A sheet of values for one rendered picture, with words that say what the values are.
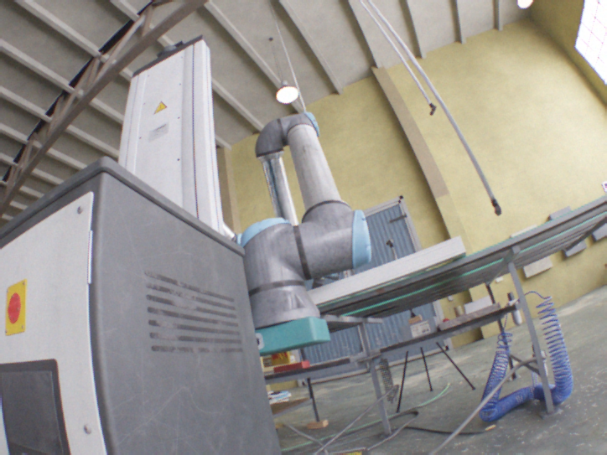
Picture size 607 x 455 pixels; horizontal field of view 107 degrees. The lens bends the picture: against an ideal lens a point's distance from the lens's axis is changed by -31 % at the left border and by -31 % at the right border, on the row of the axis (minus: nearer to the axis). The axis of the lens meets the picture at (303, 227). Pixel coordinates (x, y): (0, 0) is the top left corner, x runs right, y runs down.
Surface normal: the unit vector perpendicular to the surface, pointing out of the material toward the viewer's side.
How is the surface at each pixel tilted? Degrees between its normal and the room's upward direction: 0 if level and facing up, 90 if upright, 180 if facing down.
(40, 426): 90
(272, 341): 90
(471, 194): 90
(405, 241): 90
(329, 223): 71
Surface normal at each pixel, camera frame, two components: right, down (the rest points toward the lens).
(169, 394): 0.94, -0.30
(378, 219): -0.44, -0.27
